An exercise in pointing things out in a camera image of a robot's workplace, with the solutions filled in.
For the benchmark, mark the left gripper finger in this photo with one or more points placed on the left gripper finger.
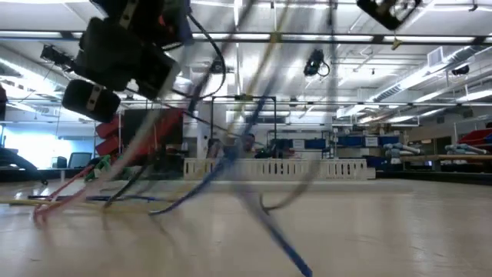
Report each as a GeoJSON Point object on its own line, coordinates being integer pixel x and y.
{"type": "Point", "coordinates": [115, 40]}
{"type": "Point", "coordinates": [107, 73]}

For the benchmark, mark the red storage bin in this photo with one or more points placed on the red storage bin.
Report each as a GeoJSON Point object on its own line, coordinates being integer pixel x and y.
{"type": "Point", "coordinates": [107, 129]}
{"type": "Point", "coordinates": [107, 146]}

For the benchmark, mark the black monitor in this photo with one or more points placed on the black monitor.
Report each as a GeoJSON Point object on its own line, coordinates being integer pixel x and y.
{"type": "Point", "coordinates": [132, 123]}

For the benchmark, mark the white air vent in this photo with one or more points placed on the white air vent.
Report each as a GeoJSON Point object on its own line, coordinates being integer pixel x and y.
{"type": "Point", "coordinates": [435, 56]}

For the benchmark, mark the black ceiling device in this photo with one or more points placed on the black ceiling device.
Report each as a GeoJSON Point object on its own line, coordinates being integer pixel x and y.
{"type": "Point", "coordinates": [460, 70]}

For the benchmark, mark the blue storage bin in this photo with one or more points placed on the blue storage bin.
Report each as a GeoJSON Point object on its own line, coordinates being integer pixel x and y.
{"type": "Point", "coordinates": [365, 141]}
{"type": "Point", "coordinates": [315, 143]}

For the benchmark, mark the pale blue roll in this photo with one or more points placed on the pale blue roll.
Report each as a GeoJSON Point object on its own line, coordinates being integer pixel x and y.
{"type": "Point", "coordinates": [401, 148]}
{"type": "Point", "coordinates": [463, 148]}

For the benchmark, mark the black metal gantry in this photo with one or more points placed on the black metal gantry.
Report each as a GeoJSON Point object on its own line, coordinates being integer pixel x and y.
{"type": "Point", "coordinates": [243, 97]}

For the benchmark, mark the red plastic crate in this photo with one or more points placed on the red plastic crate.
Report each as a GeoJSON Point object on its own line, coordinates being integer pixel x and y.
{"type": "Point", "coordinates": [476, 136]}

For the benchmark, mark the wooden workbench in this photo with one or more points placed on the wooden workbench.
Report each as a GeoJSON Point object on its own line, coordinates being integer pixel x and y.
{"type": "Point", "coordinates": [446, 157]}

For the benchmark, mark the person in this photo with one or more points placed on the person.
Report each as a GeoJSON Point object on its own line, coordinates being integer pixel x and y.
{"type": "Point", "coordinates": [249, 144]}

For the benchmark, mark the black camera on bracket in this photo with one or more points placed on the black camera on bracket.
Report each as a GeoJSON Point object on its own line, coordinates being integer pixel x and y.
{"type": "Point", "coordinates": [57, 57]}

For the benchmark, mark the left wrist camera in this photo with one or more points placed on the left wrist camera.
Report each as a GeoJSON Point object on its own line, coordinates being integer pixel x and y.
{"type": "Point", "coordinates": [177, 23]}

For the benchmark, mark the black dome camera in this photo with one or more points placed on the black dome camera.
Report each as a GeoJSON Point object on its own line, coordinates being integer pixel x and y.
{"type": "Point", "coordinates": [216, 67]}

